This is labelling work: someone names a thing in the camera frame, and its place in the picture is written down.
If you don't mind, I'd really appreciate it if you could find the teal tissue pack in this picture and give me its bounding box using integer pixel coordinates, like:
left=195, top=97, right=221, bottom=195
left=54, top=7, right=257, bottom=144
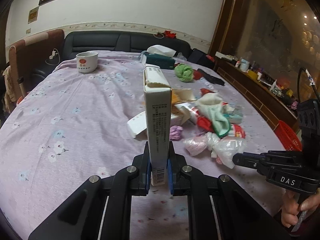
left=223, top=105, right=243, bottom=125

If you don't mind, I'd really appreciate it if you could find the tall white cardboard box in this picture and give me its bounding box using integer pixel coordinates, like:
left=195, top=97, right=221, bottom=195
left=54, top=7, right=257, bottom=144
left=144, top=64, right=172, bottom=186

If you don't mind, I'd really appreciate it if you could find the right hand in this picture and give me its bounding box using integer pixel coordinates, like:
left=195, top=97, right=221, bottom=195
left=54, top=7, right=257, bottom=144
left=281, top=189, right=319, bottom=228

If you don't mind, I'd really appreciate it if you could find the red plastic basket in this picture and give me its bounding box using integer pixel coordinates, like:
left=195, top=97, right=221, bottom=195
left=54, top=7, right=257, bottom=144
left=274, top=120, right=302, bottom=151

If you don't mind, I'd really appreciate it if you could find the pink plastic bag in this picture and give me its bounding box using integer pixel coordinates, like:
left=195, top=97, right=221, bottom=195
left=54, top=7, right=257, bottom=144
left=183, top=135, right=208, bottom=157

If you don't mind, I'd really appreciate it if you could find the flat white carton piece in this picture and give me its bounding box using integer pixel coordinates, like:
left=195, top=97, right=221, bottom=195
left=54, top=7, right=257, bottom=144
left=127, top=111, right=147, bottom=138

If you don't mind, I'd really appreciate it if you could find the white plastic bag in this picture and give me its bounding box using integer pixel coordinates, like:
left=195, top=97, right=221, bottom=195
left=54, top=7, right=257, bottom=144
left=206, top=132, right=247, bottom=169

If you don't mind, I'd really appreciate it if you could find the wooden sideboard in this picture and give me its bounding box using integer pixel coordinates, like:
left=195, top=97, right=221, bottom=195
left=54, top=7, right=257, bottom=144
left=214, top=58, right=299, bottom=132

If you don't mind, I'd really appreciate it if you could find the white red wipes pack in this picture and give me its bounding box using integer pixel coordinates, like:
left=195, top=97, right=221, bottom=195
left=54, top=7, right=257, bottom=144
left=186, top=103, right=200, bottom=125

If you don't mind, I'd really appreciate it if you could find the open white orange box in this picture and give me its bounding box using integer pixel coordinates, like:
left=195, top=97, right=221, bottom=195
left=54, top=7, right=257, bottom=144
left=170, top=88, right=196, bottom=126

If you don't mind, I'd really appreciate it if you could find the red white packet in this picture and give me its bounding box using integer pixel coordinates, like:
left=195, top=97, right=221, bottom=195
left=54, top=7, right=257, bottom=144
left=228, top=124, right=246, bottom=138

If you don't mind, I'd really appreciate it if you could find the lilac floral tablecloth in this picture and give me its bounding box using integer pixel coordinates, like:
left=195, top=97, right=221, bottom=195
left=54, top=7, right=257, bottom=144
left=1, top=51, right=283, bottom=239

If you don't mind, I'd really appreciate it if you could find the white green sock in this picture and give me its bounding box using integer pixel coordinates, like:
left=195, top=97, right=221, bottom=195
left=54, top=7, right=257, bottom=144
left=195, top=93, right=231, bottom=138

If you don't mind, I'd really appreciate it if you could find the red foil wrapper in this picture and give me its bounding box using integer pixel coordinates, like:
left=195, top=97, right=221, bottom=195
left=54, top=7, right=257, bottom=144
left=200, top=88, right=214, bottom=96

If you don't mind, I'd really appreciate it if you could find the green crumpled cloth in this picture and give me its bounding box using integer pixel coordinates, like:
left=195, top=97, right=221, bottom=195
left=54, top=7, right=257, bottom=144
left=174, top=63, right=194, bottom=82

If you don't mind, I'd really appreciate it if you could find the dark green tissue box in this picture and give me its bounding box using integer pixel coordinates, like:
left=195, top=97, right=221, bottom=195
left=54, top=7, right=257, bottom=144
left=140, top=51, right=175, bottom=70

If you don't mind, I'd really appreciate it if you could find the white ceramic cup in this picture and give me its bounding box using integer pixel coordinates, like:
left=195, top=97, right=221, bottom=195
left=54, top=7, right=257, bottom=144
left=76, top=51, right=99, bottom=74

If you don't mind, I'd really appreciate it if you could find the red ornament on sofa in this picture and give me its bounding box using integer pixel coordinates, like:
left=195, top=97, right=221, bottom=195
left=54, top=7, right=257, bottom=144
left=153, top=30, right=176, bottom=39

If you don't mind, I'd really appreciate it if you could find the white power strip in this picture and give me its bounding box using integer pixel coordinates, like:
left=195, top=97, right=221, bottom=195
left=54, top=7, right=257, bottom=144
left=45, top=48, right=61, bottom=66

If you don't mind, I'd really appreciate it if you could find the black leather sofa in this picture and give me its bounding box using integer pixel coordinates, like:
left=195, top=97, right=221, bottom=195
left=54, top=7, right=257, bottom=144
left=31, top=31, right=191, bottom=84

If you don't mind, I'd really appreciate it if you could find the brown chair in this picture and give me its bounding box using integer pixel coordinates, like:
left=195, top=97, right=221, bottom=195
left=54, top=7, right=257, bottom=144
left=8, top=29, right=65, bottom=99

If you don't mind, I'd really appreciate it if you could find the small gold wall plaque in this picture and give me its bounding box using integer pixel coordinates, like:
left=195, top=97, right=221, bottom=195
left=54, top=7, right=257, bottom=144
left=28, top=7, right=39, bottom=24

